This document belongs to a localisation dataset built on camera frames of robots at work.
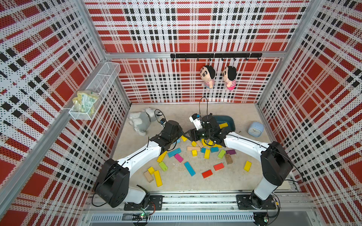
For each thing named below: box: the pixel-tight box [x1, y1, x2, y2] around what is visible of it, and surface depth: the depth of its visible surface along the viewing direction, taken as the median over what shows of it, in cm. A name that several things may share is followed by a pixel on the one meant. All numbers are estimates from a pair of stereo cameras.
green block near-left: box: [158, 161, 169, 172], surface depth 88 cm
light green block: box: [217, 149, 226, 160], surface depth 93 cm
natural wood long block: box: [186, 145, 201, 152], surface depth 95 cm
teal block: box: [167, 147, 182, 158], surface depth 95 cm
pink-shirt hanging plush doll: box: [222, 65, 238, 91], surface depth 96 cm
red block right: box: [213, 162, 225, 171], surface depth 88 cm
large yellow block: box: [156, 150, 168, 163], surface depth 90 cm
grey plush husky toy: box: [127, 106, 157, 136], surface depth 100 cm
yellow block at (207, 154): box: [204, 148, 211, 160], surface depth 93 cm
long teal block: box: [183, 161, 197, 177], surface depth 88 cm
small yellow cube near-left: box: [147, 166, 156, 175], surface depth 86 cm
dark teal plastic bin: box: [213, 114, 236, 132], surface depth 108 cm
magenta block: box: [174, 153, 184, 163], surface depth 93 cm
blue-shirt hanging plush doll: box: [199, 64, 216, 90], surface depth 95 cm
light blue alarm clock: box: [247, 121, 265, 138], surface depth 98 cm
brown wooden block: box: [224, 153, 233, 165], surface depth 90 cm
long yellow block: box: [154, 169, 163, 187], surface depth 84 cm
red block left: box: [201, 169, 214, 179], surface depth 85 cm
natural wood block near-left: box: [144, 170, 155, 184], surface depth 83 cm
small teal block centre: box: [210, 146, 220, 153], surface depth 95 cm
